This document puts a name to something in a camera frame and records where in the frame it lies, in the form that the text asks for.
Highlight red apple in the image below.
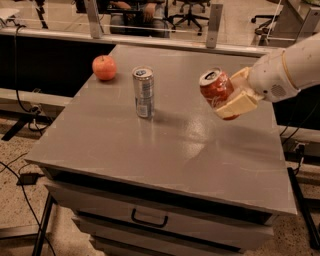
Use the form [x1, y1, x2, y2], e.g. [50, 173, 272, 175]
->
[92, 55, 117, 81]

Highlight black office chair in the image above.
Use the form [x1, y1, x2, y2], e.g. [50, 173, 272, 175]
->
[168, 0, 211, 36]

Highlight black floor cable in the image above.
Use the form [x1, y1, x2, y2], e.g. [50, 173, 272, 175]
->
[0, 152, 57, 256]

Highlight grey drawer cabinet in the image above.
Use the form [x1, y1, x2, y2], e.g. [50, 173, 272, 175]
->
[27, 45, 297, 256]

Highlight black drawer handle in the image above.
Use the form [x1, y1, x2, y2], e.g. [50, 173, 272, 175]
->
[131, 208, 168, 228]

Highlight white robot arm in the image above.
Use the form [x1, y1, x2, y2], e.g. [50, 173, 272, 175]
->
[214, 34, 320, 120]

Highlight silver slim drink can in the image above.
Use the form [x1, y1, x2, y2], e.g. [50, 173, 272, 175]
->
[132, 66, 154, 119]

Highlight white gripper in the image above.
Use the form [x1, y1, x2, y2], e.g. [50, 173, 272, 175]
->
[213, 49, 300, 120]

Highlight seated person in background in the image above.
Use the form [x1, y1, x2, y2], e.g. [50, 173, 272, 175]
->
[110, 0, 169, 38]

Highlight red coke can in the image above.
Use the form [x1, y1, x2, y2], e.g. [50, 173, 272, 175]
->
[199, 67, 237, 120]

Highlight metal glass partition rail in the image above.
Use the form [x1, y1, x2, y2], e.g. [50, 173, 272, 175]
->
[0, 0, 320, 59]

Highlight black power adapter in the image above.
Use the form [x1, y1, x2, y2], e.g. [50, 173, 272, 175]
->
[16, 173, 42, 186]

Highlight black hanging cable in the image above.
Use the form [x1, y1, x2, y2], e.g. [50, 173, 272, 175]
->
[13, 23, 54, 133]

